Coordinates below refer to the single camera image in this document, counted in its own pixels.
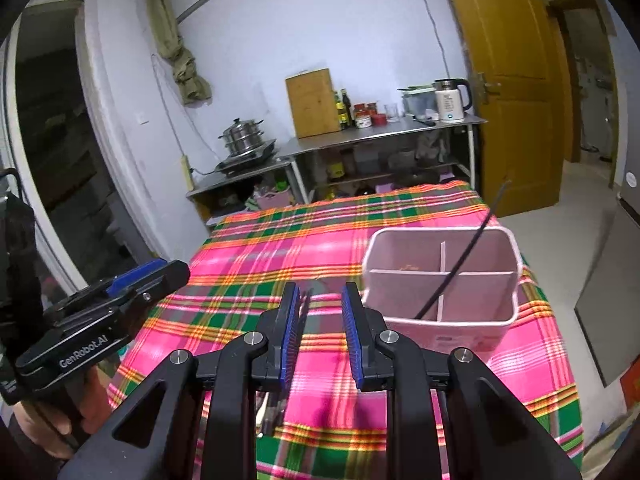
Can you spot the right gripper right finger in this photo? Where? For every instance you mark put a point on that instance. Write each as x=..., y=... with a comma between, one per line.
x=368, y=363

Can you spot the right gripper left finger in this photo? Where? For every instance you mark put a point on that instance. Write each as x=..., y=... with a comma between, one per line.
x=275, y=368

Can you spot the steel kitchen shelf table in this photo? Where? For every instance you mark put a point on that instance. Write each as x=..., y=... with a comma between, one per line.
x=382, y=158

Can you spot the person's left hand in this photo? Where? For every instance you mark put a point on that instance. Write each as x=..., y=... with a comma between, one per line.
x=46, y=427

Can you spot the pink utensil basket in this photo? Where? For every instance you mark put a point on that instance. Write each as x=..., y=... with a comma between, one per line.
x=444, y=288

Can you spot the pink plaid tablecloth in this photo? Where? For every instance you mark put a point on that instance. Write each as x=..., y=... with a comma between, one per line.
x=330, y=428

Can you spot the pink storage basket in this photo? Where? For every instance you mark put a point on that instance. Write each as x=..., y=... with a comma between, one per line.
x=274, y=199

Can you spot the low side shelf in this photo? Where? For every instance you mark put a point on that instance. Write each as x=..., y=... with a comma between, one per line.
x=218, y=196

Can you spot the black induction cooker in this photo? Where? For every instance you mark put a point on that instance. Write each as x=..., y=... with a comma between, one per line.
x=250, y=159

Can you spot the stainless steel steamer pot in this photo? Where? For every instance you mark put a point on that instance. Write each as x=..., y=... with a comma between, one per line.
x=242, y=136

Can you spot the red lid jar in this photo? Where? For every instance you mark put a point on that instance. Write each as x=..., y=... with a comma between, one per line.
x=362, y=116

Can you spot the drinking glass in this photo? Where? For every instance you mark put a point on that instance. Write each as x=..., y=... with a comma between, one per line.
x=391, y=112

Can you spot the dark oil bottle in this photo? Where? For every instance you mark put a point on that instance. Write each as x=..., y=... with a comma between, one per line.
x=348, y=107

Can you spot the white electric kettle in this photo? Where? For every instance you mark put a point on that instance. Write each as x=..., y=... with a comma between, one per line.
x=449, y=99

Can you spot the wooden cutting board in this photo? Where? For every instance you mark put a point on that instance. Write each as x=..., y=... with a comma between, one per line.
x=312, y=103

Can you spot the grey plastic container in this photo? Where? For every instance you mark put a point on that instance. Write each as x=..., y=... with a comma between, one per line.
x=419, y=101

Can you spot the green hanging cloth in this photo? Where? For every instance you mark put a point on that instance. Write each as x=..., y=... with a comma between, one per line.
x=169, y=43

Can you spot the yellow wooden door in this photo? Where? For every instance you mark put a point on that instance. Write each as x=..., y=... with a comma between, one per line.
x=517, y=89

